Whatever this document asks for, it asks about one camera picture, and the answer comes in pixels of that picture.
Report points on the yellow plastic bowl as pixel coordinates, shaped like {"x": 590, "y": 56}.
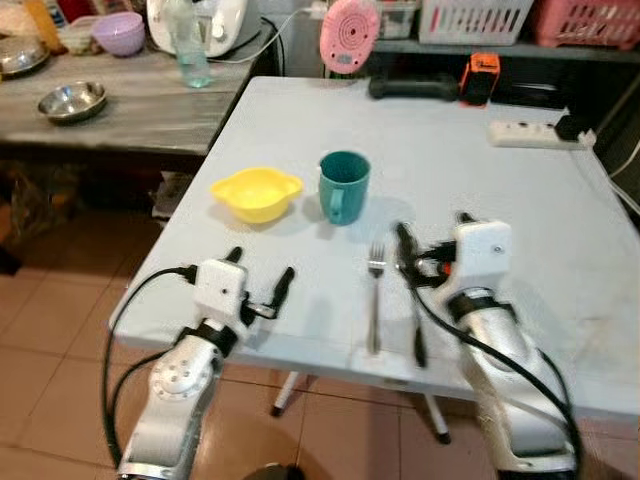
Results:
{"x": 256, "y": 192}

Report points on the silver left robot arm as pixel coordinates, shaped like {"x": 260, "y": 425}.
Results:
{"x": 175, "y": 385}

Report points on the steel fork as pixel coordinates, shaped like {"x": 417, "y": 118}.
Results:
{"x": 375, "y": 300}

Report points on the white table leg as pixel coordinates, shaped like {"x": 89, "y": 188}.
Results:
{"x": 289, "y": 394}
{"x": 438, "y": 420}

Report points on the teal plastic mug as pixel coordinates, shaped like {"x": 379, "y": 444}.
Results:
{"x": 345, "y": 185}

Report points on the white power strip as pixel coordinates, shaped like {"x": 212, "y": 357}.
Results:
{"x": 520, "y": 133}

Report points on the black power plug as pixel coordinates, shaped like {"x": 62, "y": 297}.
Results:
{"x": 571, "y": 127}

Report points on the orange and black device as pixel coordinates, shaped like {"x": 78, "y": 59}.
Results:
{"x": 480, "y": 80}

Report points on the black dumbbell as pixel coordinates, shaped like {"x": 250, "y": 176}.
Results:
{"x": 412, "y": 88}

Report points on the black robot foot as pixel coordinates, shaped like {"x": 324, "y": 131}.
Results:
{"x": 272, "y": 472}

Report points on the white plastic basket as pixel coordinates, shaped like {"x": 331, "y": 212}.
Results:
{"x": 475, "y": 22}

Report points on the clear plastic water bottle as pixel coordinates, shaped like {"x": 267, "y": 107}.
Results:
{"x": 190, "y": 50}

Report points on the pink round appliance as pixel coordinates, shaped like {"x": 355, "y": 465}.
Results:
{"x": 349, "y": 35}

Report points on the shallow steel bowl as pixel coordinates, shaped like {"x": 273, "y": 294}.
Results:
{"x": 72, "y": 101}

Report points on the white kitchen machine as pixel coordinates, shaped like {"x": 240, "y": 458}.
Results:
{"x": 220, "y": 25}

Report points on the pink plastic basket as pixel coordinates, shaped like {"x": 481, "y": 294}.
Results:
{"x": 590, "y": 22}

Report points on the purple plastic bowl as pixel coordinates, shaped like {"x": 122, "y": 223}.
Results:
{"x": 119, "y": 35}

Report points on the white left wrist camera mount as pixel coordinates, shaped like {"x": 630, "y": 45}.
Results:
{"x": 220, "y": 288}

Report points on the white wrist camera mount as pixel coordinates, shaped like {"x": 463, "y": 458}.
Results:
{"x": 220, "y": 288}
{"x": 482, "y": 255}

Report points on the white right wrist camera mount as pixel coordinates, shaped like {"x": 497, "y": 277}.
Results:
{"x": 482, "y": 255}

